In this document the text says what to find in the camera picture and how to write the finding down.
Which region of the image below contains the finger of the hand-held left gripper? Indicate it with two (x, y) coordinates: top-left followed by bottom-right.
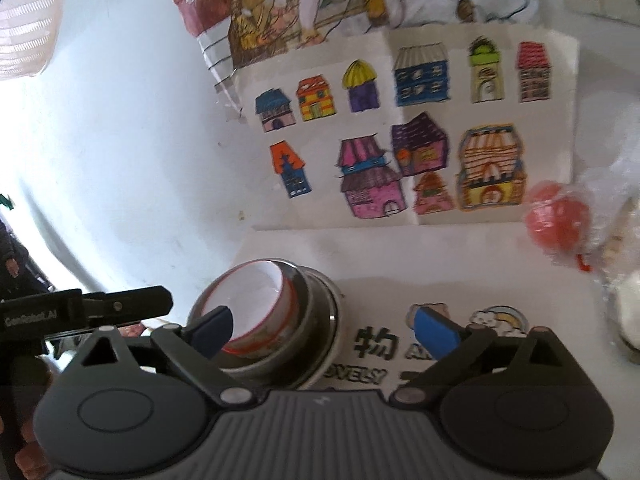
(81, 285), (175, 322)

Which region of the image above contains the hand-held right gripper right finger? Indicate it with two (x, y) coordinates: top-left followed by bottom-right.
(389, 307), (574, 409)

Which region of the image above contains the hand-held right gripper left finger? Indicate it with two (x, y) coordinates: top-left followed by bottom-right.
(70, 305), (253, 409)

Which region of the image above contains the floral ceramic bowl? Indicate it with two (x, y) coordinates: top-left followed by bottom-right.
(187, 258), (302, 356)

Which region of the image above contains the white printed table mat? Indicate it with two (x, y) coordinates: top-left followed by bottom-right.
(234, 224), (640, 413)

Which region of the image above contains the wrapped red tomato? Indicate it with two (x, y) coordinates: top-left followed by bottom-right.
(522, 182), (592, 257)

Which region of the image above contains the white steamed bun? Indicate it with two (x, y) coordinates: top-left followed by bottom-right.
(612, 269), (640, 349)

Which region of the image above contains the clear green-printed plastic bag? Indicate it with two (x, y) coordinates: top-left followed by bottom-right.
(575, 154), (640, 357)

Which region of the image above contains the houses drawing on paper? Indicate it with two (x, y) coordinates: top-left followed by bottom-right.
(219, 25), (582, 232)

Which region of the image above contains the boy with fan drawing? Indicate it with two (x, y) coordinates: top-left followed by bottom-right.
(162, 0), (547, 77)

